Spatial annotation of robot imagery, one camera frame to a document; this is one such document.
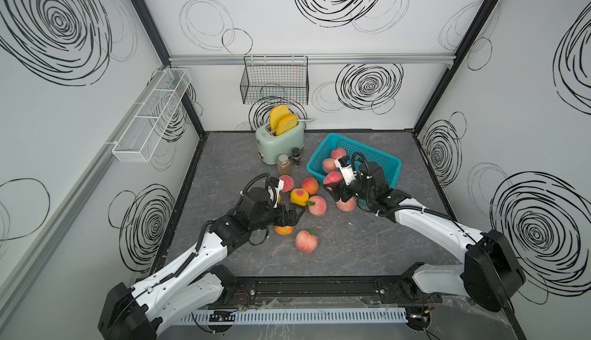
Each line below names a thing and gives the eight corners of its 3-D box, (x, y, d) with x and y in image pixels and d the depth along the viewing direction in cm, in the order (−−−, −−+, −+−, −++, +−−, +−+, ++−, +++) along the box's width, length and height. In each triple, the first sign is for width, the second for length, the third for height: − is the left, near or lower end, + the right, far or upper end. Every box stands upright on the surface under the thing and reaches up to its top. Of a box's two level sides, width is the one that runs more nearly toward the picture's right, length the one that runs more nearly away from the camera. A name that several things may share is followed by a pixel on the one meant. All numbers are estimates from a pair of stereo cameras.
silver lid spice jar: (278, 176, 104) (277, 163, 97) (279, 167, 107) (278, 154, 100) (290, 176, 104) (289, 163, 97) (290, 167, 107) (290, 154, 100)
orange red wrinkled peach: (308, 199, 98) (308, 191, 93) (301, 188, 101) (301, 180, 96) (319, 194, 99) (320, 186, 94) (312, 183, 103) (312, 175, 98)
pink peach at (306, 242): (298, 256, 82) (298, 250, 78) (295, 237, 86) (294, 231, 82) (318, 251, 83) (319, 246, 79) (313, 233, 88) (314, 227, 83)
